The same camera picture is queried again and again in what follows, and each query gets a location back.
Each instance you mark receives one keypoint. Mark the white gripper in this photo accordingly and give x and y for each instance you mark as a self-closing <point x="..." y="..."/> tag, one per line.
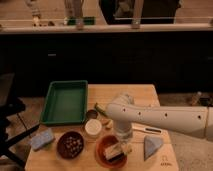
<point x="126" y="147"/>

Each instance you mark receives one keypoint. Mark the black whiteboard eraser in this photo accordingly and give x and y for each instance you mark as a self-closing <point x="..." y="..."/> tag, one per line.
<point x="113" y="152"/>

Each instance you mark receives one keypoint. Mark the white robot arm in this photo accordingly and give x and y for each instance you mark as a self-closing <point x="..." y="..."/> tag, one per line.
<point x="193" y="121"/>

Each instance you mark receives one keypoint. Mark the red orange bowl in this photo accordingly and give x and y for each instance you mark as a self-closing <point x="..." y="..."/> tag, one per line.
<point x="113" y="163"/>

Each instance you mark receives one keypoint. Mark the dark bowl with nuts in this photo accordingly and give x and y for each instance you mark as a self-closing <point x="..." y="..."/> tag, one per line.
<point x="70" y="145"/>

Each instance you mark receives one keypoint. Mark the grey triangular cloth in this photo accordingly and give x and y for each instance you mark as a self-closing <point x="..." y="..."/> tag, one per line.
<point x="151" y="145"/>

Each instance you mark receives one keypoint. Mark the white round container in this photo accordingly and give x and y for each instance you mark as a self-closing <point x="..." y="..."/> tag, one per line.
<point x="93" y="127"/>

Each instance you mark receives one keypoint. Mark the small dark round cup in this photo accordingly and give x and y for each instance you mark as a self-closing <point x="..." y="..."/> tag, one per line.
<point x="91" y="114"/>

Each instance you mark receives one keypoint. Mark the green pepper toy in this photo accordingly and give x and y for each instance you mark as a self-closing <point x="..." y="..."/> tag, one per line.
<point x="99" y="109"/>

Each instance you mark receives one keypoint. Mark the green plastic tray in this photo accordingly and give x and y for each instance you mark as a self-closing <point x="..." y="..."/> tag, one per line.
<point x="65" y="103"/>

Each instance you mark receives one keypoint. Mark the blue sponge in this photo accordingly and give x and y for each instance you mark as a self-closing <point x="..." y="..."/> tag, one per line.
<point x="41" y="139"/>

